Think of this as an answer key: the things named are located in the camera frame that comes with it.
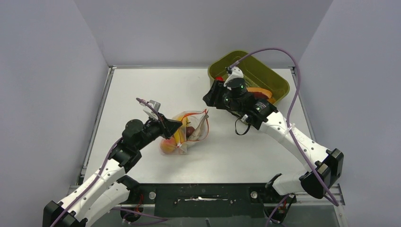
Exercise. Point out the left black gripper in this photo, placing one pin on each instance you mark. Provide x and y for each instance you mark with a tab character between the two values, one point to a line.
163	123

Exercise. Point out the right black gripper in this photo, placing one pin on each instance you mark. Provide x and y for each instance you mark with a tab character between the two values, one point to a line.
212	99

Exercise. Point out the yellow banana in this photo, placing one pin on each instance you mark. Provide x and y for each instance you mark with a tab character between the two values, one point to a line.
180	135

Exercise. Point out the dark purple plum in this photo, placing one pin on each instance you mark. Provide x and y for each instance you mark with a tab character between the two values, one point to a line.
189	131

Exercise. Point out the peach fruit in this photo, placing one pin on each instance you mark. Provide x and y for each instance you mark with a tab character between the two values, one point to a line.
168	145

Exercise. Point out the clear zip bag orange zipper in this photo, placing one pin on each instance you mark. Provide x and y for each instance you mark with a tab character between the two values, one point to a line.
193	120

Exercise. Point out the olive green plastic bin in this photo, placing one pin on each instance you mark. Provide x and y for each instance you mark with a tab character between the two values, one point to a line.
256	74

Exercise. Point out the grey fish toy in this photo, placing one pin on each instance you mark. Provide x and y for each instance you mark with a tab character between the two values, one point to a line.
201	130

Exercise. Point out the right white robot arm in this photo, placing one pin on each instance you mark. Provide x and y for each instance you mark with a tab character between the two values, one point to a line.
322	167

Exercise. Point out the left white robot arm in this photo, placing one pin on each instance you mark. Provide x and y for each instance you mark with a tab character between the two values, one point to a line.
109	185

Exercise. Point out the papaya slice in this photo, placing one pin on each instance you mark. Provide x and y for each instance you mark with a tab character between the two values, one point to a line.
260	92

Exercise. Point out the brown kiwi fruit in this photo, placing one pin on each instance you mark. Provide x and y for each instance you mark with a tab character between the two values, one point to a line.
272	100

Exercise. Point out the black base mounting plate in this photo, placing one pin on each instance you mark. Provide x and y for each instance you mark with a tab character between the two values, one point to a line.
210	200

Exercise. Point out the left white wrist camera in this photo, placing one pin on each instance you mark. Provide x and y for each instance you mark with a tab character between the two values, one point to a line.
151	108

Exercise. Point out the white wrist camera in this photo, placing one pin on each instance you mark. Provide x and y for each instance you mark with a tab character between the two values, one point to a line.
151	108
233	73

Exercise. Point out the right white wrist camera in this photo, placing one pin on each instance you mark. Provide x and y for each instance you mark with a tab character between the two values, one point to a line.
233	73

